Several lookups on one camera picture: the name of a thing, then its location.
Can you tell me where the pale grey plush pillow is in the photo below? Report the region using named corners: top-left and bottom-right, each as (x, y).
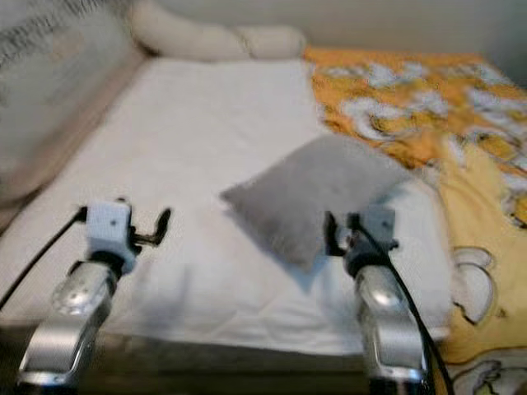
top-left (221, 133), bottom-right (413, 271)

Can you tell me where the white quilted mattress cover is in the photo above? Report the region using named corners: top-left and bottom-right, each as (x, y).
top-left (0, 58), bottom-right (454, 355)

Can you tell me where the yellow orange cartoon egg blanket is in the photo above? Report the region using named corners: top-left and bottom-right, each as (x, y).
top-left (303, 45), bottom-right (527, 395)

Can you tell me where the long cream bolster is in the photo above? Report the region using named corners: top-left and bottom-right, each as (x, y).
top-left (130, 0), bottom-right (252, 63)

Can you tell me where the white script print pillow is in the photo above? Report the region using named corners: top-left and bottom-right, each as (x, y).
top-left (0, 0), bottom-right (145, 198)

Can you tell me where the short cream bolster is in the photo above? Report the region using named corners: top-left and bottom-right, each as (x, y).
top-left (235, 25), bottom-right (307, 60)

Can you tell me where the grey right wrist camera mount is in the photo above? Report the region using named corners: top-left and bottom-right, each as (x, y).
top-left (354, 206), bottom-right (398, 248)

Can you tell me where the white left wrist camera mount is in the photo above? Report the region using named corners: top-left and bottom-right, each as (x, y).
top-left (86, 200), bottom-right (134, 256)

